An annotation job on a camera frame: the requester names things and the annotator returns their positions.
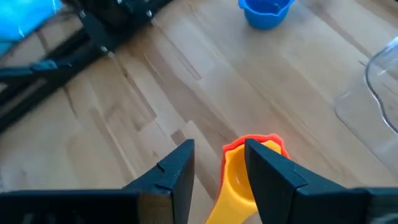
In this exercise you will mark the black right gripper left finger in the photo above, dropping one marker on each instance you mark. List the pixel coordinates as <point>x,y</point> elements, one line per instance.
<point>155,199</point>

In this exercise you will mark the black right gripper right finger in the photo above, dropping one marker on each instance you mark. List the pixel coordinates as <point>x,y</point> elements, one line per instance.
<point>289,199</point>

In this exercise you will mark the yellow measuring cup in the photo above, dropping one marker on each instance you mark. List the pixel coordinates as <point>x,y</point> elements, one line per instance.
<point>233,193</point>

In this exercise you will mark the orange measuring cup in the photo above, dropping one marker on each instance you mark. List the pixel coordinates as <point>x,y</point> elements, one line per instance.
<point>231,145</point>

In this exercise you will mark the blue measuring cup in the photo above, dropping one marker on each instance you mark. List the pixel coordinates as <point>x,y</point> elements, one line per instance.
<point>264,15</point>

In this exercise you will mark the clear plastic basket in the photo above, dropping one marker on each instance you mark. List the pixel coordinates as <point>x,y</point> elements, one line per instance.
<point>373,109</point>

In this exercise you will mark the black aluminium table frame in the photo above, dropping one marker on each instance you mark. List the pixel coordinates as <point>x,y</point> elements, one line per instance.
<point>96,34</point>

